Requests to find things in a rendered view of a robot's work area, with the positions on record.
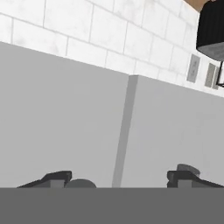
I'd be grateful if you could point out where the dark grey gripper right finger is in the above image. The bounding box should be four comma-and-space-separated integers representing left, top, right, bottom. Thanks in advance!
166, 170, 224, 189

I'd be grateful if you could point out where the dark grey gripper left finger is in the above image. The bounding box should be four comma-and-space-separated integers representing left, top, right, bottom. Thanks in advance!
17, 171, 73, 189

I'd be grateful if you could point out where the grey round knob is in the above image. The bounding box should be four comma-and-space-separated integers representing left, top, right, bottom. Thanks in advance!
176, 163, 201, 177
64, 178, 97, 189

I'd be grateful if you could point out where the black range hood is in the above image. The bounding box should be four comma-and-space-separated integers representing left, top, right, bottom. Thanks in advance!
195, 0, 224, 63

